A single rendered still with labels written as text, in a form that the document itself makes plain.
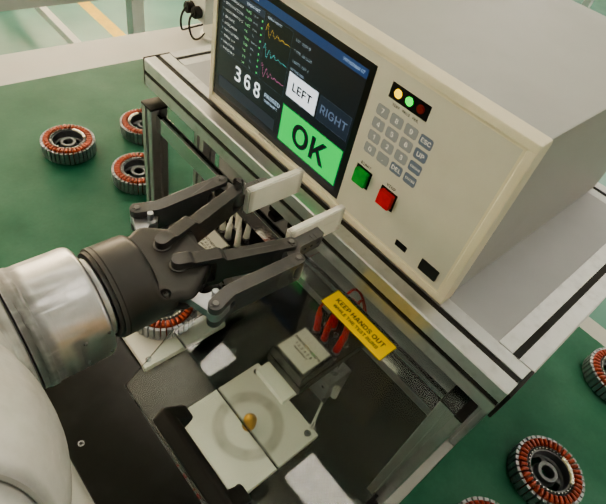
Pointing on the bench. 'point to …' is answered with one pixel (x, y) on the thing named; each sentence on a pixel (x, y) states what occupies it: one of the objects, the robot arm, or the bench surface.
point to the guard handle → (186, 451)
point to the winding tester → (467, 121)
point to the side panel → (468, 427)
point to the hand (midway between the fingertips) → (296, 207)
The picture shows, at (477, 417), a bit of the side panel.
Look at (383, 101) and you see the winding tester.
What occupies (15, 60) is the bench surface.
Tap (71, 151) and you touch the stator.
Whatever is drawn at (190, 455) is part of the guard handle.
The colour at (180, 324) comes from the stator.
